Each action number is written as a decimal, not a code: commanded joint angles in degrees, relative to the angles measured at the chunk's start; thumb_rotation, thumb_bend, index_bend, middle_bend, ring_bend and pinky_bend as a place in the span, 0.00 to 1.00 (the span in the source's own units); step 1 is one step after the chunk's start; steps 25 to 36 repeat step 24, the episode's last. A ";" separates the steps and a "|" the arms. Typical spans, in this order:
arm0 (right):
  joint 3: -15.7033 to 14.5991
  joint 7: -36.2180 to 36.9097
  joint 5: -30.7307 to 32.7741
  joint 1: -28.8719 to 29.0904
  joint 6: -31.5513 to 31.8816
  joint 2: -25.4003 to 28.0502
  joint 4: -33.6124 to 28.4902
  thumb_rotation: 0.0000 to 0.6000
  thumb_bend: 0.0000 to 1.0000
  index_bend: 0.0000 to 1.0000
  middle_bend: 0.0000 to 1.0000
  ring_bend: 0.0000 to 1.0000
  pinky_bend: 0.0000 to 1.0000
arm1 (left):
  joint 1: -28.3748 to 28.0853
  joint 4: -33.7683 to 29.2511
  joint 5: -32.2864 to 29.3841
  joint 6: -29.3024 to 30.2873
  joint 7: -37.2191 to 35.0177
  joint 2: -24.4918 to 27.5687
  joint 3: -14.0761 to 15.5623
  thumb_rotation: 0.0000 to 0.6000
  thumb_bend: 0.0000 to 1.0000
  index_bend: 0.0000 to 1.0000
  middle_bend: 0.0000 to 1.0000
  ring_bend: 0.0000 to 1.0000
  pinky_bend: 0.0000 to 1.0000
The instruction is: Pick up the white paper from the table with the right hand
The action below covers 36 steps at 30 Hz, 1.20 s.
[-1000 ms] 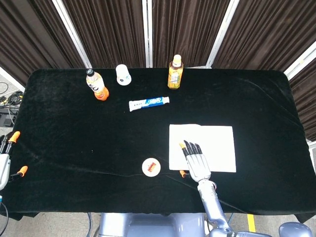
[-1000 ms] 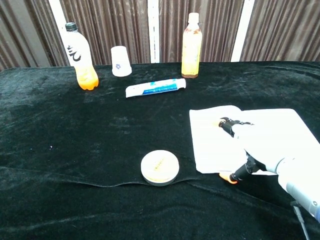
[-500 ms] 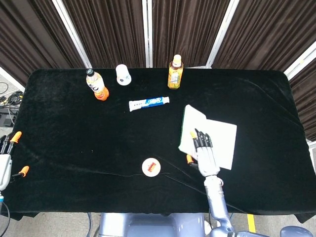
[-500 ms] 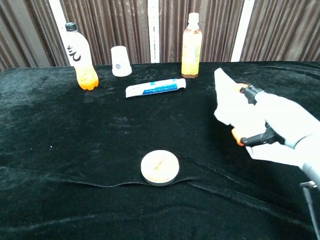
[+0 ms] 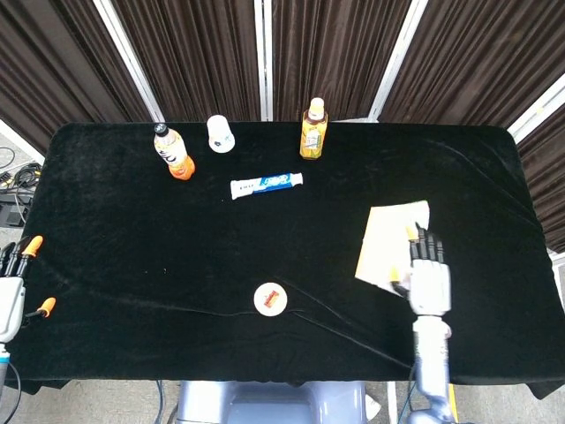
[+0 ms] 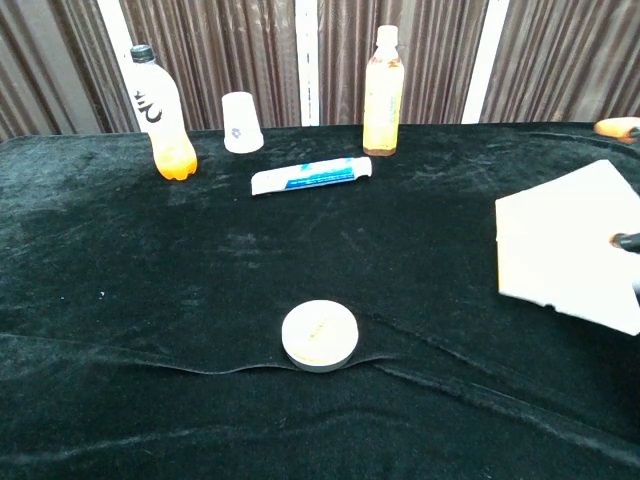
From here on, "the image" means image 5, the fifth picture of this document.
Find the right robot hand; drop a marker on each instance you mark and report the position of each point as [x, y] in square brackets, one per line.
[427, 282]

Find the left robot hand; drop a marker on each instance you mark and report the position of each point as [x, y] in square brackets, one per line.
[10, 300]

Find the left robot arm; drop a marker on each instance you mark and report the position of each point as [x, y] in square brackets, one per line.
[2, 362]

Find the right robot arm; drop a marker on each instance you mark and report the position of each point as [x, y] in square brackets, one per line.
[430, 366]

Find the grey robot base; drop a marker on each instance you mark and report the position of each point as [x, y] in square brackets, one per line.
[271, 402]

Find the yellow floor tape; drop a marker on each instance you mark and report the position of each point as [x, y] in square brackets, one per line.
[453, 399]

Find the round white lid red label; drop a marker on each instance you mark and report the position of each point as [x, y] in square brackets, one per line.
[270, 300]

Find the black velvet tablecloth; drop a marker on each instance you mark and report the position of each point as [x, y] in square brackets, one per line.
[176, 247]

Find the yellow tea bottle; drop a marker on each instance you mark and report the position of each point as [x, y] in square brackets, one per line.
[314, 131]

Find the blue white toothpaste tube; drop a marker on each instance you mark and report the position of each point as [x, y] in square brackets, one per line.
[265, 183]

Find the orange drink bottle black cap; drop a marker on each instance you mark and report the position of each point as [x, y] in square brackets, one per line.
[173, 152]

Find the white paper cup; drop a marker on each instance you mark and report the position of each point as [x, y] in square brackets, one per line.
[220, 134]

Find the brown curtain partition screen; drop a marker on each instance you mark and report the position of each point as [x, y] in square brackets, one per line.
[282, 57]

